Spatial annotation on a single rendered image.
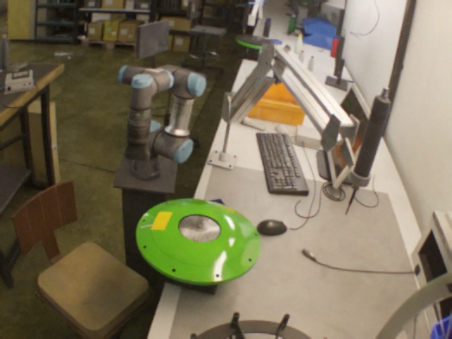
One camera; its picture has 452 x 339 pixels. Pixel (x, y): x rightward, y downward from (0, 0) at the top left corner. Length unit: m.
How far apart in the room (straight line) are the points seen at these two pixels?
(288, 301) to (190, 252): 0.33
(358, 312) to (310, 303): 0.16
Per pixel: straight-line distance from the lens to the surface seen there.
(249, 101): 1.29
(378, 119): 0.72
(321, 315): 1.07
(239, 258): 0.93
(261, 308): 1.04
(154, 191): 1.49
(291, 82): 1.03
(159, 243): 0.93
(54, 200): 1.46
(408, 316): 0.48
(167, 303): 1.01
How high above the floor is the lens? 1.72
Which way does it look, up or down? 31 degrees down
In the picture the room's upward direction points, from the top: 9 degrees clockwise
